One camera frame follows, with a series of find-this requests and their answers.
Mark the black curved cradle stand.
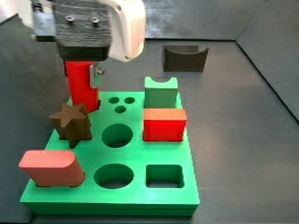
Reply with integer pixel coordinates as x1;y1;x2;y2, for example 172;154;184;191
163;45;209;72

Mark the green shape sorter board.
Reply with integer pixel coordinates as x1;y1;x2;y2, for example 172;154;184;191
20;92;200;216

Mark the red square block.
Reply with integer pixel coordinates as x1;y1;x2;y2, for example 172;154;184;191
143;108;187;142

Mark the red hexagon prism block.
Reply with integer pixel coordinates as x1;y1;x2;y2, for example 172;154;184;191
64;61;99;113

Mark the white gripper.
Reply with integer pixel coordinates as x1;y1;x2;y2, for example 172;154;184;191
14;0;147;89

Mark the green notched block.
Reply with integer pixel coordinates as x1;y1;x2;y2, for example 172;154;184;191
144;77;179;109

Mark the brown star block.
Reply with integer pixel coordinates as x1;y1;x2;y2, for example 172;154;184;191
49;103;92;149

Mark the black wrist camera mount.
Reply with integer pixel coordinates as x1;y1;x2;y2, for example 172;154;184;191
32;0;115;62

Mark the red rounded block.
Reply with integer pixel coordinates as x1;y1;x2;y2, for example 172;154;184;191
18;150;85;187

